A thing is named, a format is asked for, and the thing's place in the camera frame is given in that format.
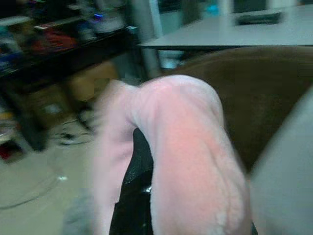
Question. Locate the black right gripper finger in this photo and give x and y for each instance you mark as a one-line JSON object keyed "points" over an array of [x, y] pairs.
{"points": [[134, 195]]}

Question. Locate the pink fluffy pillow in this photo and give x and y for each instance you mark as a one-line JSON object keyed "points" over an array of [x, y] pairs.
{"points": [[190, 147]]}

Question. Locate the white pillow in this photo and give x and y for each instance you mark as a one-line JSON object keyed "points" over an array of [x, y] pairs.
{"points": [[288, 183]]}

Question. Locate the brown round sofa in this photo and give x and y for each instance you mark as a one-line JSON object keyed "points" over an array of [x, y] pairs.
{"points": [[256, 98]]}

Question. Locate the brown cardboard box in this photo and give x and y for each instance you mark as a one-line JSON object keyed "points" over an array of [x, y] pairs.
{"points": [[93, 83]]}

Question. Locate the dark tv cabinet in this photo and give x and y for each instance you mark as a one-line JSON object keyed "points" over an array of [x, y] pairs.
{"points": [[61, 54]]}

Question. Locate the white table with black legs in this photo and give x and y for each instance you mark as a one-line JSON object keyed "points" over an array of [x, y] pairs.
{"points": [[220, 33]]}

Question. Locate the black flat object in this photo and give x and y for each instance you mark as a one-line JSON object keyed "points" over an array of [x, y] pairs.
{"points": [[258, 18]]}

